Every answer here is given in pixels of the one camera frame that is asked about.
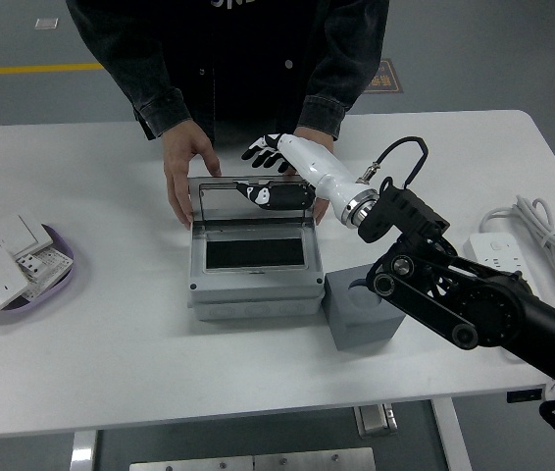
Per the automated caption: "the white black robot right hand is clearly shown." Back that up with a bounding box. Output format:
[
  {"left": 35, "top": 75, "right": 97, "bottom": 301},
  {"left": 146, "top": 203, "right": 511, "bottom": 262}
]
[{"left": 232, "top": 131, "right": 379, "bottom": 217}]

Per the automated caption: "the white table leg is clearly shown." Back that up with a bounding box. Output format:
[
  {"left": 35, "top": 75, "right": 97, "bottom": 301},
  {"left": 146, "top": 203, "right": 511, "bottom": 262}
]
[
  {"left": 429, "top": 395, "right": 475, "bottom": 471},
  {"left": 69, "top": 430, "right": 98, "bottom": 471}
]

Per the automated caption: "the grey under-table bracket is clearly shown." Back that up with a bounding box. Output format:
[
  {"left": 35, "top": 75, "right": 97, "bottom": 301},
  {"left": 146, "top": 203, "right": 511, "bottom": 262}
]
[{"left": 354, "top": 402, "right": 399, "bottom": 438}]

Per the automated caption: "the purple tray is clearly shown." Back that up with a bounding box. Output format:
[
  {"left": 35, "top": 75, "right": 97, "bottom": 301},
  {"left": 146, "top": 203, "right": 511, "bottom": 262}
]
[{"left": 0, "top": 223, "right": 80, "bottom": 325}]

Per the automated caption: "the person's torso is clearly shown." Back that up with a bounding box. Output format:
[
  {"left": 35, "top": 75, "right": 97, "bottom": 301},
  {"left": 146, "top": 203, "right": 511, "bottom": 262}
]
[{"left": 65, "top": 0, "right": 390, "bottom": 147}]

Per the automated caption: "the white wall switch plate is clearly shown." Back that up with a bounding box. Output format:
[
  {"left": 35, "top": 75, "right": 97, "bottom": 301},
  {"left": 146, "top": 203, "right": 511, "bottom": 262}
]
[{"left": 0, "top": 210, "right": 56, "bottom": 256}]

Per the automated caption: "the person's right hand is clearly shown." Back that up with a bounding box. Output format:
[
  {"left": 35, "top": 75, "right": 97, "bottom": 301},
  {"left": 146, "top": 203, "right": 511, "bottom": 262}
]
[{"left": 162, "top": 120, "right": 223, "bottom": 229}]

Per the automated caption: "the black table control panel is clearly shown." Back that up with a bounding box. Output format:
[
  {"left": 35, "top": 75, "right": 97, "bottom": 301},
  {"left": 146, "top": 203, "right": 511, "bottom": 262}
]
[{"left": 506, "top": 389, "right": 543, "bottom": 404}]

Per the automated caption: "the white printed plate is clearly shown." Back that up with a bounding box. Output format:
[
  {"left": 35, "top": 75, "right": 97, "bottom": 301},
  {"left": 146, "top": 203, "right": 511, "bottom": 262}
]
[{"left": 25, "top": 244, "right": 73, "bottom": 300}]

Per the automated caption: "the person's left hand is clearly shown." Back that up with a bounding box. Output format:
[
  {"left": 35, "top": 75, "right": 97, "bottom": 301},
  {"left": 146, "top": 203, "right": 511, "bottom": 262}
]
[{"left": 280, "top": 127, "right": 336, "bottom": 228}]

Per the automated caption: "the grey electrical box base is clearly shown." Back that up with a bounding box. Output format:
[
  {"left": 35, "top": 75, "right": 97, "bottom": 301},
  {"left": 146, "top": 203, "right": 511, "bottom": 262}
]
[{"left": 187, "top": 219, "right": 326, "bottom": 323}]

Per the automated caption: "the metal base plate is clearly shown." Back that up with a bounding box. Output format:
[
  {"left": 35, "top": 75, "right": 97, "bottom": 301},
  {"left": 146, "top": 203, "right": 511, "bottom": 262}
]
[{"left": 128, "top": 446, "right": 377, "bottom": 471}]

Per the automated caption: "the grey cube with round recess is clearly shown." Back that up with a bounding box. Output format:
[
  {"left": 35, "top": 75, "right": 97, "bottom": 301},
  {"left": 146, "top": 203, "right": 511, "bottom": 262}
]
[{"left": 321, "top": 262, "right": 406, "bottom": 352}]

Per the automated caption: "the white power strip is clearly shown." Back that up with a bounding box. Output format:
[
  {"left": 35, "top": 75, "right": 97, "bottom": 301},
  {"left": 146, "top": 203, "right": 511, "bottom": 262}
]
[{"left": 468, "top": 232, "right": 543, "bottom": 364}]

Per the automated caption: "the small white socket module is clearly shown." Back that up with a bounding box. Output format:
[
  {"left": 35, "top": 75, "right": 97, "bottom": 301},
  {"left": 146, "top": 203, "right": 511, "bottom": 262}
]
[{"left": 15, "top": 252, "right": 46, "bottom": 282}]

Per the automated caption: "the clear hinged box lid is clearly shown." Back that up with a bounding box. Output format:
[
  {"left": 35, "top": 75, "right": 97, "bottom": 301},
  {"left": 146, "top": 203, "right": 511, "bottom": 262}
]
[{"left": 187, "top": 175, "right": 319, "bottom": 228}]

